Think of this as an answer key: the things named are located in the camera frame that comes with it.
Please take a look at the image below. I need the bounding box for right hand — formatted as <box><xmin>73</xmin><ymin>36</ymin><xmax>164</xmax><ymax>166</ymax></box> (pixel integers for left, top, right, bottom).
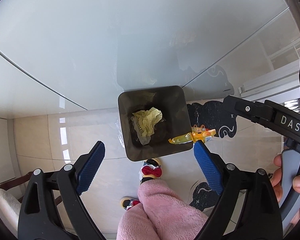
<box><xmin>271</xmin><ymin>150</ymin><xmax>300</xmax><ymax>231</ymax></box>

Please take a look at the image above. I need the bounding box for black bear floor mat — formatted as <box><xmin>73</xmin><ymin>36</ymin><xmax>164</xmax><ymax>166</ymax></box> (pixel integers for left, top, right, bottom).
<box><xmin>187</xmin><ymin>101</ymin><xmax>237</xmax><ymax>138</ymax></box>

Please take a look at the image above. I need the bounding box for dark square trash bin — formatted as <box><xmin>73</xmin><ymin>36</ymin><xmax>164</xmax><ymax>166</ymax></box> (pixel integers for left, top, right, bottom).
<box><xmin>118</xmin><ymin>86</ymin><xmax>193</xmax><ymax>161</ymax></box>

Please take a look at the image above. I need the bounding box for red bow slipper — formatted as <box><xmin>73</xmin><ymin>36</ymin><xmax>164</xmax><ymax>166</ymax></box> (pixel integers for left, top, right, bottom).
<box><xmin>139</xmin><ymin>158</ymin><xmax>162</xmax><ymax>184</ymax></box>
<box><xmin>120</xmin><ymin>197</ymin><xmax>140</xmax><ymax>211</ymax></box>

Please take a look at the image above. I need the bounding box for small yellow paper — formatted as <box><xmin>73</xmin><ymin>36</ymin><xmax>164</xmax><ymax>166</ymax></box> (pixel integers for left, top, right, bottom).
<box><xmin>130</xmin><ymin>107</ymin><xmax>162</xmax><ymax>145</ymax></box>

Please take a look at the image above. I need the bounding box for pink fleece trouser leg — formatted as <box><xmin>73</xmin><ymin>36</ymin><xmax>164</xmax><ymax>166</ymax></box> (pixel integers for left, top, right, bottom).
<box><xmin>117</xmin><ymin>179</ymin><xmax>208</xmax><ymax>239</ymax></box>

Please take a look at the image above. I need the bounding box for orange snack bag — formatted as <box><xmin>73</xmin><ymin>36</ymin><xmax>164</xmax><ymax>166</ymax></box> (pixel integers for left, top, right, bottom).
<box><xmin>168</xmin><ymin>125</ymin><xmax>216</xmax><ymax>145</ymax></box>

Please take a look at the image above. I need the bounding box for white cushioned wooden chair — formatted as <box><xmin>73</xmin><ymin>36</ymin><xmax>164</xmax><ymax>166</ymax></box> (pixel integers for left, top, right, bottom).
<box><xmin>0</xmin><ymin>171</ymin><xmax>63</xmax><ymax>233</ymax></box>

